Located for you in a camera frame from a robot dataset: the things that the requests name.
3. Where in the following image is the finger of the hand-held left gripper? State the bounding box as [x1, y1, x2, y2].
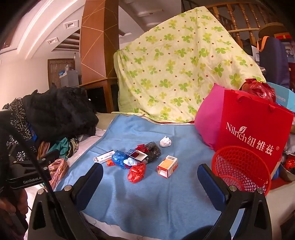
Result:
[34, 149, 61, 172]

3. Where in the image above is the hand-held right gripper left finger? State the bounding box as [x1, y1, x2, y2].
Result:
[27, 163, 104, 240]

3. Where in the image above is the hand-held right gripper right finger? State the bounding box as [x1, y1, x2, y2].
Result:
[197, 163, 273, 240]

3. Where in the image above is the long white cardboard box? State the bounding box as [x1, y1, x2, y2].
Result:
[93, 150, 115, 164]

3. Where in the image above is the blue plastic bag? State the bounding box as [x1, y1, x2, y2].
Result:
[112, 150, 129, 169]

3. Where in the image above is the red mesh basket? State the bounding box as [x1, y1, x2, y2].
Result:
[211, 146, 271, 196]

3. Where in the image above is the blue face mask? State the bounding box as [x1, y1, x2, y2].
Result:
[123, 158, 140, 167]

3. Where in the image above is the orange cardboard box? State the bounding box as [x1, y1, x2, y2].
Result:
[157, 155, 178, 179]

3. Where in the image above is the red and white box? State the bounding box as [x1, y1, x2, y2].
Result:
[126, 150, 149, 162]

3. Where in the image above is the white tissue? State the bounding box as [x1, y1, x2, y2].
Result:
[160, 136, 172, 148]

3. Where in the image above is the dark patterned plastic bag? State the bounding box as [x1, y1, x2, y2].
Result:
[143, 141, 162, 164]

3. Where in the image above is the pink orange cloth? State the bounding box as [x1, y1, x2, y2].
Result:
[48, 159, 69, 188]

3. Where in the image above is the teal garment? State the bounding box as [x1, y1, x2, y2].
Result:
[55, 138, 70, 160]

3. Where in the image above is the black clothing pile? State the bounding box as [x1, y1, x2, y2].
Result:
[22, 86, 99, 142]

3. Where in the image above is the blue blanket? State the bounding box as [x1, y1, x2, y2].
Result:
[54, 114, 249, 238]

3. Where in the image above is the black floral garment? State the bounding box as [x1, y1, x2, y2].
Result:
[2, 98, 38, 162]

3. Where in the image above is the pink pillow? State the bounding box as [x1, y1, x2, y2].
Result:
[194, 83, 225, 150]

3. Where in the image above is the dark wooden cabinet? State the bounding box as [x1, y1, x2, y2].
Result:
[77, 78, 119, 113]

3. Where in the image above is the metal bowl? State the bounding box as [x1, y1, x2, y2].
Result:
[280, 162, 295, 182]

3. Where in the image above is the red shopping bag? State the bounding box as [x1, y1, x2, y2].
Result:
[214, 89, 295, 172]

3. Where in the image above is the grey appliance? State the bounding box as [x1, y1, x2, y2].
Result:
[59, 70, 80, 88]

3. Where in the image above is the wooden lattice door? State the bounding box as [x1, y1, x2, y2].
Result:
[48, 59, 76, 88]

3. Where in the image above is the large red plastic bag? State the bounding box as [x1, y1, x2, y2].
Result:
[241, 78, 276, 102]

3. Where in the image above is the wooden pillar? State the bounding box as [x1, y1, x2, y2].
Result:
[80, 0, 119, 86]

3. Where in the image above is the clover print quilt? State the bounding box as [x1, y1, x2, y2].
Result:
[113, 6, 266, 124]

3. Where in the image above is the round wooden shelf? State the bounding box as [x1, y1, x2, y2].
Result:
[258, 23, 289, 39]

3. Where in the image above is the wooden stair railing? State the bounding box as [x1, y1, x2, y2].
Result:
[206, 0, 278, 47]

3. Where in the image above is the black cable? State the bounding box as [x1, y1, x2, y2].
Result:
[0, 112, 57, 193]

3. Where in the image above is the navy bag with orange straps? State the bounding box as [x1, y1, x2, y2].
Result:
[256, 36, 290, 89]

